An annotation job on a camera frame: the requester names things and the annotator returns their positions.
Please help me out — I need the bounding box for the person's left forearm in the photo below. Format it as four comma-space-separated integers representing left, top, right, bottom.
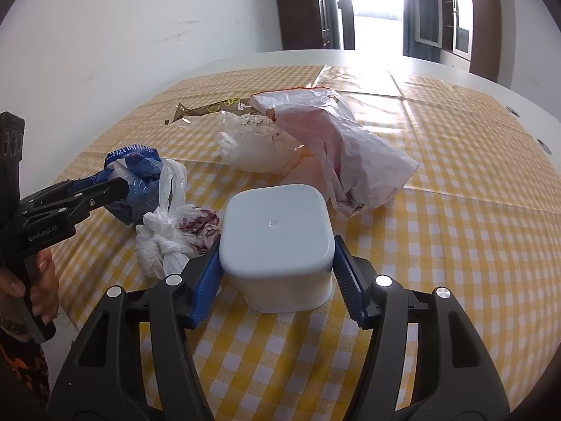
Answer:
0, 298, 51, 404

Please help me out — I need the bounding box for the gold brown snack wrapper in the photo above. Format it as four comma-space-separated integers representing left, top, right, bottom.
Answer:
164, 96, 255, 127

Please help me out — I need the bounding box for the white tissue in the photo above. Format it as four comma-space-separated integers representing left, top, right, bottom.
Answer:
215, 111, 307, 174

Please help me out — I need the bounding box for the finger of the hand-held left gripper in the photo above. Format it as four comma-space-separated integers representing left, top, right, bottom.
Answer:
26, 174, 110, 207
20, 178, 130, 229

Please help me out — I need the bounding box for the person's left hand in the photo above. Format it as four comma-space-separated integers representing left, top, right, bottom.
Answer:
0, 248, 60, 325

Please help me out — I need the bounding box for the white plastic container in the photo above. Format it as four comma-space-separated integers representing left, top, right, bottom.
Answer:
218, 183, 337, 314

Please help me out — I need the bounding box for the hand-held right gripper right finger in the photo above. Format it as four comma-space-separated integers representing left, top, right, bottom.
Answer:
331, 235, 511, 421

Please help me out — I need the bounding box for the white knotted plastic bag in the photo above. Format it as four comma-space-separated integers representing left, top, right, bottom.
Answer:
135, 159, 221, 279

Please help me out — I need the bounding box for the dark wooden cabinet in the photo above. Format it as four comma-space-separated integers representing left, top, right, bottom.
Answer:
271, 0, 357, 51

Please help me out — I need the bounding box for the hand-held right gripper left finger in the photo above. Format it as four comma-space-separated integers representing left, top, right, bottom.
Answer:
46, 239, 224, 421

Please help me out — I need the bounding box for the dark cabinet with glass doors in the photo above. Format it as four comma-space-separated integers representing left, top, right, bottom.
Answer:
403, 0, 502, 82

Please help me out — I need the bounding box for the blue plastic bag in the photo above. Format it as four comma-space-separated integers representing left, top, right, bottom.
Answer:
104, 144, 164, 226

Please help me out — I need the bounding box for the yellow checked tablecloth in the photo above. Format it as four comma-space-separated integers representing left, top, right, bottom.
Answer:
53, 65, 561, 421

